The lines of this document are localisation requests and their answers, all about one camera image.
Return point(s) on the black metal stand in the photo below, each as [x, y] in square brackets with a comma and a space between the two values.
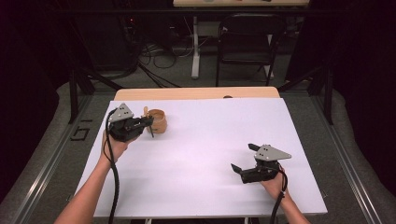
[74, 93]
[327, 93]

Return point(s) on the white board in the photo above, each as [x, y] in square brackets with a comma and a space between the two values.
[202, 155]

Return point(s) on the black cabinet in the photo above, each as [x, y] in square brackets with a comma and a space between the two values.
[106, 43]

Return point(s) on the wooden table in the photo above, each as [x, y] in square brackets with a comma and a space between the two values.
[193, 93]

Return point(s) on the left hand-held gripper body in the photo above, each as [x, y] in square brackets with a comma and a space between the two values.
[124, 126]

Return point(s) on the aluminium floor rail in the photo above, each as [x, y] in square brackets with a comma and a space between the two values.
[49, 168]
[345, 168]

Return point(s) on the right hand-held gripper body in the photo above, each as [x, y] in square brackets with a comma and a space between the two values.
[267, 169]

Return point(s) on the person's left hand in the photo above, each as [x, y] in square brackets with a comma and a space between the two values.
[115, 149]

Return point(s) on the black folding chair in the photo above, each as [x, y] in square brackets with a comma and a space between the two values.
[249, 40]

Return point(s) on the person's right hand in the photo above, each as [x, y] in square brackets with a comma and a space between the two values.
[278, 186]

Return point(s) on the white desk leg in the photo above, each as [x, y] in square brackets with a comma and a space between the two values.
[195, 49]

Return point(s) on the light wooden desk top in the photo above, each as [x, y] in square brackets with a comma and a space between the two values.
[239, 3]

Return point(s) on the round wooden cup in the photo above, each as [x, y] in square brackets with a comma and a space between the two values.
[159, 120]

